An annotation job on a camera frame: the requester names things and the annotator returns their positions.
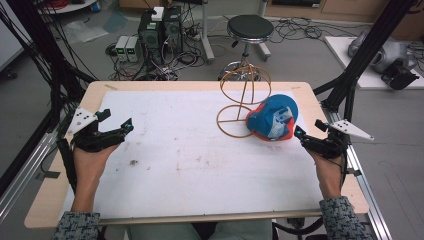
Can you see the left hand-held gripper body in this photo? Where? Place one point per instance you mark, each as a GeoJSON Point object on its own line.
{"type": "Point", "coordinates": [83, 120]}

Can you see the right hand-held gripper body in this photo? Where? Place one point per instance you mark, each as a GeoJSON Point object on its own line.
{"type": "Point", "coordinates": [333, 145]}

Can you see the blue and red hat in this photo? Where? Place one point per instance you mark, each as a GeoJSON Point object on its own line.
{"type": "Point", "coordinates": [271, 118]}

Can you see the person's right hand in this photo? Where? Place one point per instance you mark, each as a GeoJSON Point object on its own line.
{"type": "Point", "coordinates": [328, 170]}

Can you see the person's left hand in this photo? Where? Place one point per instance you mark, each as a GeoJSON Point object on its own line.
{"type": "Point", "coordinates": [90, 165]}

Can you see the white floor board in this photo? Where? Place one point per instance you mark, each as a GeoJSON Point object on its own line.
{"type": "Point", "coordinates": [353, 70]}

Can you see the grey power supply unit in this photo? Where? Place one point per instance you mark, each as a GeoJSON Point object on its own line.
{"type": "Point", "coordinates": [132, 49]}
{"type": "Point", "coordinates": [121, 48]}

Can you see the white table mat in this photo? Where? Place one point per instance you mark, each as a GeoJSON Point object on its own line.
{"type": "Point", "coordinates": [200, 160]}

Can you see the clear plastic sheet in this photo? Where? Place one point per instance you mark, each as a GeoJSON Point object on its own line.
{"type": "Point", "coordinates": [85, 31]}

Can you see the black computer tower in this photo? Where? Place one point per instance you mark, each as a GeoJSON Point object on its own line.
{"type": "Point", "coordinates": [172, 30]}
{"type": "Point", "coordinates": [150, 36]}

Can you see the grey robot head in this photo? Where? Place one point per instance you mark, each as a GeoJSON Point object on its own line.
{"type": "Point", "coordinates": [388, 55]}

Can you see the black round stool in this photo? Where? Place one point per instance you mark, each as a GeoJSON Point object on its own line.
{"type": "Point", "coordinates": [250, 28]}

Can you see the person's legs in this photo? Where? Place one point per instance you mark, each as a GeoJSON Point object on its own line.
{"type": "Point", "coordinates": [200, 231]}

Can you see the grey table leg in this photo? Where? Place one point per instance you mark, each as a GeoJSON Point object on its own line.
{"type": "Point", "coordinates": [206, 33]}

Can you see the aluminium rail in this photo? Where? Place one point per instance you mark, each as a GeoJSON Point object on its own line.
{"type": "Point", "coordinates": [363, 186]}
{"type": "Point", "coordinates": [23, 176]}

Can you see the black frame post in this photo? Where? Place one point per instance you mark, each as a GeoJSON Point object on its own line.
{"type": "Point", "coordinates": [363, 53]}
{"type": "Point", "coordinates": [43, 50]}

